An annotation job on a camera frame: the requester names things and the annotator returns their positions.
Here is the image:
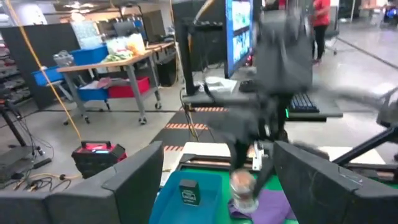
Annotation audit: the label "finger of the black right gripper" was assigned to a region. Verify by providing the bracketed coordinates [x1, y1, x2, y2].
[230, 140, 251, 172]
[252, 145, 277, 200]

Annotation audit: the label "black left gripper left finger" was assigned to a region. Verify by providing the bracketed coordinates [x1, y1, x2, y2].
[0, 140, 165, 224]

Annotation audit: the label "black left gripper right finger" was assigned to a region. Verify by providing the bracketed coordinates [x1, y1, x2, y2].
[273, 140, 398, 224]

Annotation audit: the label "pink-lid clear spice jar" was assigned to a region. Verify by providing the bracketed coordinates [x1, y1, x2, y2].
[229, 169, 259, 215]

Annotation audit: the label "dark green spice tin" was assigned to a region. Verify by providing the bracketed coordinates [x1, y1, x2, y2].
[178, 179, 201, 207]

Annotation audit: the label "purple cloth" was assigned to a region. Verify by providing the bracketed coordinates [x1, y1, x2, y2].
[228, 188, 299, 224]

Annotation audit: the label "wooden table side board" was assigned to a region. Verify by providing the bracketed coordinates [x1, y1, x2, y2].
[161, 141, 259, 170]

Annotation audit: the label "red black power station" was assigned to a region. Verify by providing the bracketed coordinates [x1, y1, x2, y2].
[71, 140, 128, 180]

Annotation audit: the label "clear plastic bag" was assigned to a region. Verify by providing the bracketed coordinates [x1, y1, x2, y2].
[203, 77, 238, 95]

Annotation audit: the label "black backlit keyboard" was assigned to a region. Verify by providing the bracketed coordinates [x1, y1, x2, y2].
[288, 93, 320, 114]

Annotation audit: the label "white paper sheet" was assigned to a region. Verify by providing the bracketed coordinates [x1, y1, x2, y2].
[318, 145, 387, 166]

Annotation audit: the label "black diagonal support bar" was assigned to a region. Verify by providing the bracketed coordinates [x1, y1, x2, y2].
[331, 125, 398, 167]

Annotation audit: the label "blue plastic bin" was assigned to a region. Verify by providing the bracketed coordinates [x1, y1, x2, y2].
[149, 170, 223, 224]

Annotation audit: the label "black tripod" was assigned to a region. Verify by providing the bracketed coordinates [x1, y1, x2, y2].
[0, 98, 54, 175]

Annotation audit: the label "blue storage bin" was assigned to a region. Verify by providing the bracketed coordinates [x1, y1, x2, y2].
[31, 65, 65, 87]
[76, 86, 110, 102]
[70, 45, 109, 67]

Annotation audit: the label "red storage bin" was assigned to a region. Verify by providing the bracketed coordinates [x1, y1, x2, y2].
[108, 77, 151, 99]

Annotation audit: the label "person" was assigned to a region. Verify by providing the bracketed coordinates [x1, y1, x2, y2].
[312, 0, 332, 65]

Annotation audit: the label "yellow snack bag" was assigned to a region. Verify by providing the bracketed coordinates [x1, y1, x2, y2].
[126, 33, 147, 56]

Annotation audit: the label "wooden rolling workbench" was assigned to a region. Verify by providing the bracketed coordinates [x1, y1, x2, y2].
[57, 41, 175, 126]

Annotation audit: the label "green packaged goods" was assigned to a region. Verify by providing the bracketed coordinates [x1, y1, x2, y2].
[101, 49, 135, 63]

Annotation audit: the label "black partition panel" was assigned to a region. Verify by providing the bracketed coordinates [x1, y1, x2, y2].
[0, 23, 81, 110]

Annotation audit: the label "clear plastic container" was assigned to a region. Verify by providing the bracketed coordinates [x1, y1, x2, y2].
[70, 21, 103, 50]

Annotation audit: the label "coiled black cable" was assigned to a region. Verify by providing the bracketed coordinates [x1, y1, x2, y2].
[238, 79, 259, 94]

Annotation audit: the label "tangled floor cables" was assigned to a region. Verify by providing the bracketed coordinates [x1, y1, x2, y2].
[11, 172, 82, 193]

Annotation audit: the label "black monitor post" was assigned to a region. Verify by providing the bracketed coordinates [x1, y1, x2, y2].
[181, 17, 201, 96]

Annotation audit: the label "yellow extension cable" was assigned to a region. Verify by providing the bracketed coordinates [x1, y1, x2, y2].
[5, 0, 83, 181]

